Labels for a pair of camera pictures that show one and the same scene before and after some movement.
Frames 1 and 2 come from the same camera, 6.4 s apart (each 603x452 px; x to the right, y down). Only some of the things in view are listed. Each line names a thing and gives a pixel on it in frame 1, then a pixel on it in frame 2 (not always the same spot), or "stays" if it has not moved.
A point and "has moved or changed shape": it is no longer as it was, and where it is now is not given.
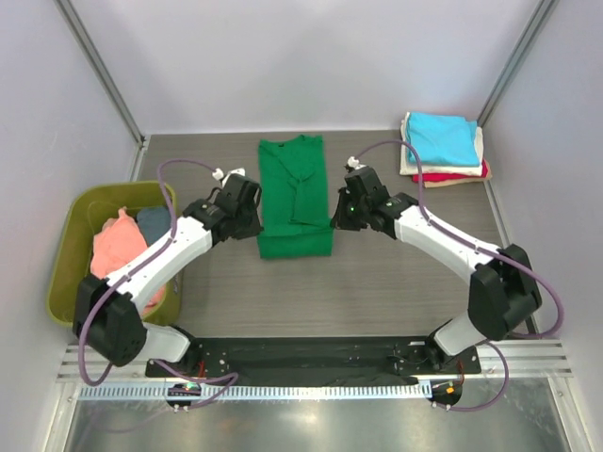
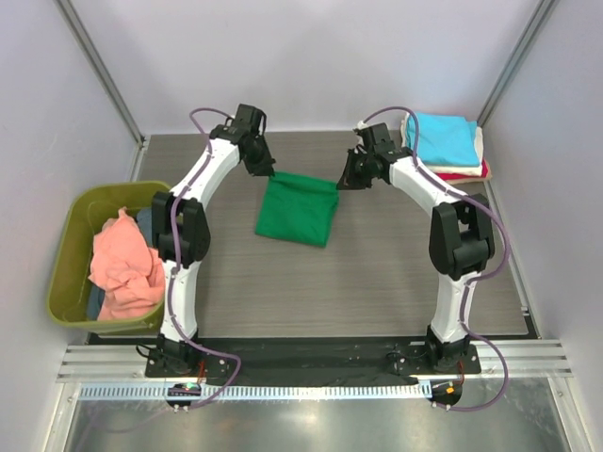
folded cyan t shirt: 443,139 stays
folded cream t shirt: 407,169 stays
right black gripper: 341,220 → 350,181
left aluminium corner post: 100,69 stays
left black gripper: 252,229 → 264,168
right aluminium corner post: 543,12 stays
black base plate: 318,361 stays
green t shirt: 295,214 has moved or changed shape
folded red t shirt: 429,177 stays
